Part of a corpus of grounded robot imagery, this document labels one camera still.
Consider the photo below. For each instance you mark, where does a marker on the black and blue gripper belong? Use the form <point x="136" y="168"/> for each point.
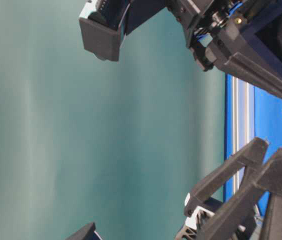
<point x="243" y="40"/>

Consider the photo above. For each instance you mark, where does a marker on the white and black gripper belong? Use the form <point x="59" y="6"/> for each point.
<point x="206" y="222"/>

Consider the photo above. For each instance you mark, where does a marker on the aluminium frame profile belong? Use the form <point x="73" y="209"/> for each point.
<point x="242" y="113"/>

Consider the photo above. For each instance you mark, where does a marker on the black upper wrist camera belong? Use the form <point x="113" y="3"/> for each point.
<point x="105" y="23"/>

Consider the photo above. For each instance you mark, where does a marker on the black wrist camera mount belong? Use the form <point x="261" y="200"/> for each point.
<point x="87" y="232"/>

